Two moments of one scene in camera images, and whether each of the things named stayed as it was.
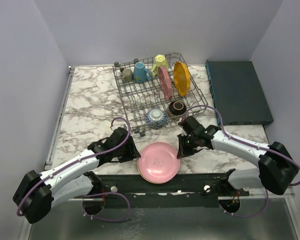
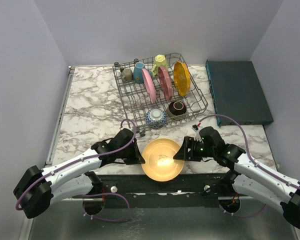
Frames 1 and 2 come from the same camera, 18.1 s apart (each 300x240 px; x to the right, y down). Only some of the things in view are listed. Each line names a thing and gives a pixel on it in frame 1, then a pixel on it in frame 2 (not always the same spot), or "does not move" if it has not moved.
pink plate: x=165 y=83 does not move
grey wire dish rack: x=157 y=91 does not move
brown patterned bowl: x=177 y=108 does not move
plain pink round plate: x=158 y=162 -> x=149 y=84
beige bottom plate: x=148 y=180 -> x=159 y=165
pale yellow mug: x=160 y=60 does not move
